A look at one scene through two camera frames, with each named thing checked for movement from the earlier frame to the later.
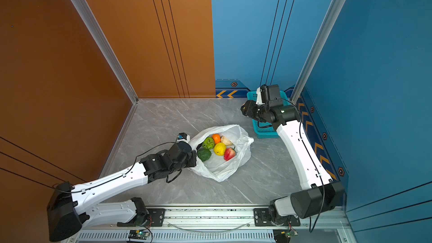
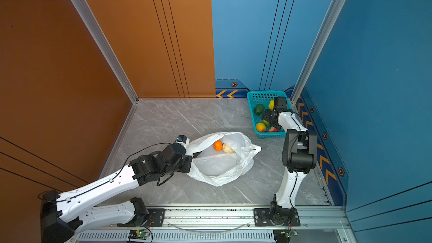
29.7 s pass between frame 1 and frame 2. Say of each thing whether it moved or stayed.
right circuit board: stayed
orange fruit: moved
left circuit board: stayed
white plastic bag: moved
